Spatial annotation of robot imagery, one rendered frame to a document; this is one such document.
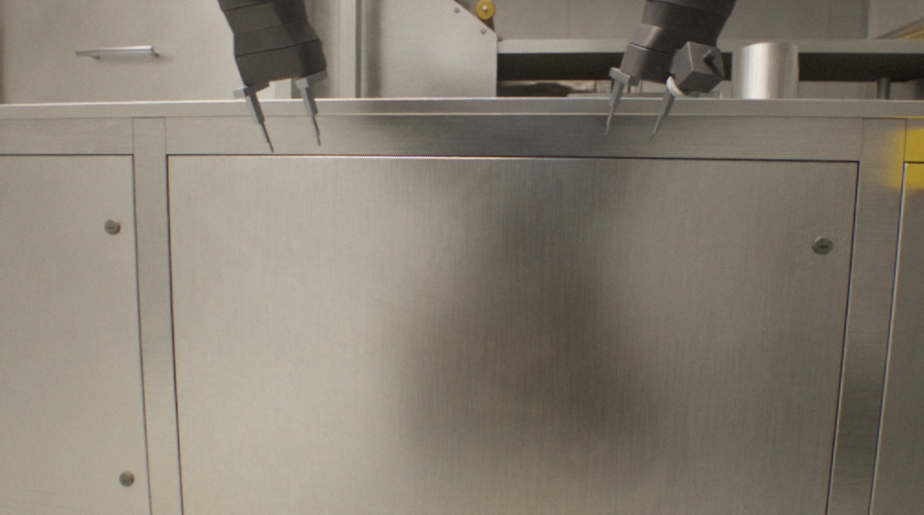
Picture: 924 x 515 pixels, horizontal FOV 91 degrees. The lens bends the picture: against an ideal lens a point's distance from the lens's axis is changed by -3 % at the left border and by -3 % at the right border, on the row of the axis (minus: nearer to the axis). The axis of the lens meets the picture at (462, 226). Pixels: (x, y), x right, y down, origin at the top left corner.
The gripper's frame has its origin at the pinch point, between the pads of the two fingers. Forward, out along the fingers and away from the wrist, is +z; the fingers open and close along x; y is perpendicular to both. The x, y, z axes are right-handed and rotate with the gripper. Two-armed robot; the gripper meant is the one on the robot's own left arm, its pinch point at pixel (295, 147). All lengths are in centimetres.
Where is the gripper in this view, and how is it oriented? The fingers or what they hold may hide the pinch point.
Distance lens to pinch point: 49.6
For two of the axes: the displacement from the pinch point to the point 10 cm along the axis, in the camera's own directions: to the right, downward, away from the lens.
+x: -9.8, 0.9, 1.9
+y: 1.3, -4.7, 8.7
